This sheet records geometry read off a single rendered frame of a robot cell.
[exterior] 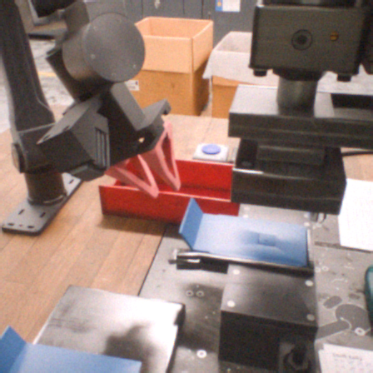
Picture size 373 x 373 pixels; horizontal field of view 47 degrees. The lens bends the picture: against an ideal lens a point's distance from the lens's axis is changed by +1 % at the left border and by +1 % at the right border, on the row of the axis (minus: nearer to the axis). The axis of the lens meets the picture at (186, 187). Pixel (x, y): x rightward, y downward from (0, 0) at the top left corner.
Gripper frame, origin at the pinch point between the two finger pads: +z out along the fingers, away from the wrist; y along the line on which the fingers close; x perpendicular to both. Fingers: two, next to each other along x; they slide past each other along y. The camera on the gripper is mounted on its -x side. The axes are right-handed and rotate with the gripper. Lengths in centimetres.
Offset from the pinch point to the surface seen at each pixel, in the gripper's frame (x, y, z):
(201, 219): 1.7, 0.8, 7.5
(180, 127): 49, -18, 12
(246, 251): -2.7, 6.6, 10.7
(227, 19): 440, -96, 66
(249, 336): -12.3, 6.4, 14.2
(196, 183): 22.6, -8.4, 13.9
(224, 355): -12.7, 2.2, 16.5
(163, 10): 444, -158, 26
